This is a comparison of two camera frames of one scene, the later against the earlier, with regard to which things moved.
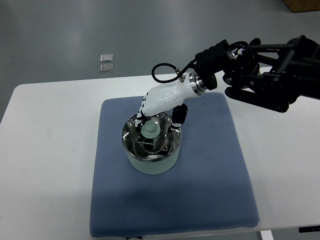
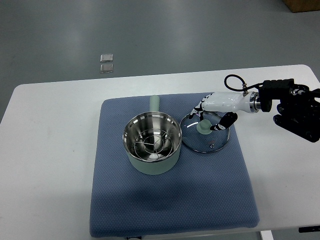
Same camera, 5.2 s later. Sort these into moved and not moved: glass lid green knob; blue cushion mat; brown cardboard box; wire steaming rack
Moved: glass lid green knob
Not moved: blue cushion mat; brown cardboard box; wire steaming rack
